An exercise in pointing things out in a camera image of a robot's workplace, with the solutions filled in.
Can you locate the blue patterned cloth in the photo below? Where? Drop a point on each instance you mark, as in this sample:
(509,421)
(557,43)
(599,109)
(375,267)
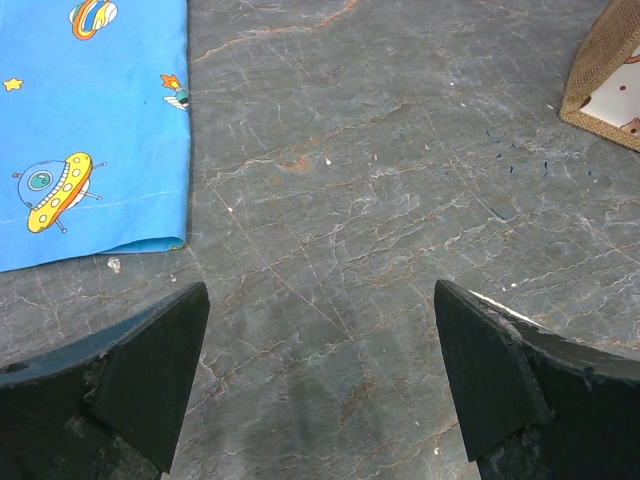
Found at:
(95,129)

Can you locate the burlap canvas tote bag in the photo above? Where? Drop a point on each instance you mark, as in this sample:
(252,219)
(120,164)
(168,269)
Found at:
(601,94)

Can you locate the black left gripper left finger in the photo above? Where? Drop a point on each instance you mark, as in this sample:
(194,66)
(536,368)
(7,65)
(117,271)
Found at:
(108,406)

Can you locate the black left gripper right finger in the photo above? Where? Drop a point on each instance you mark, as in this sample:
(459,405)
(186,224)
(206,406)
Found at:
(532,404)

